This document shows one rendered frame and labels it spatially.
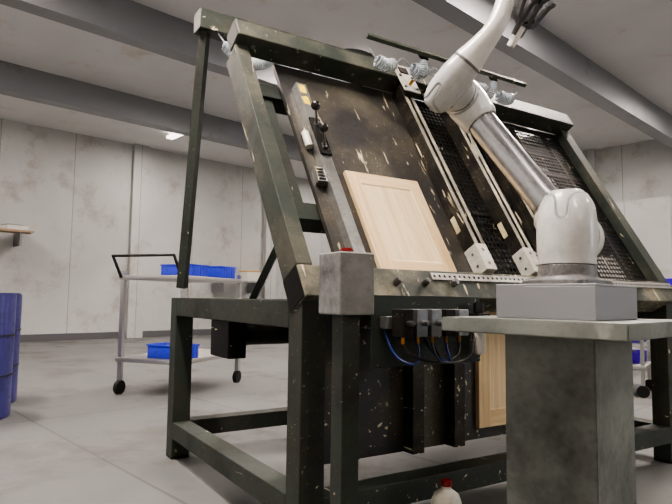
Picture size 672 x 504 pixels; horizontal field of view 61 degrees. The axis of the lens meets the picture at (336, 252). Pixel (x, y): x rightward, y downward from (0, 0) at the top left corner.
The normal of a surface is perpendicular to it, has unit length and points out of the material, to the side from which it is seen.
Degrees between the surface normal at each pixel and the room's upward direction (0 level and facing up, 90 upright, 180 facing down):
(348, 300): 90
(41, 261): 90
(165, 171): 90
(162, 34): 90
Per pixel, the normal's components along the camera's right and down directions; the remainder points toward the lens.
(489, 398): 0.54, -0.06
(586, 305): -0.72, -0.07
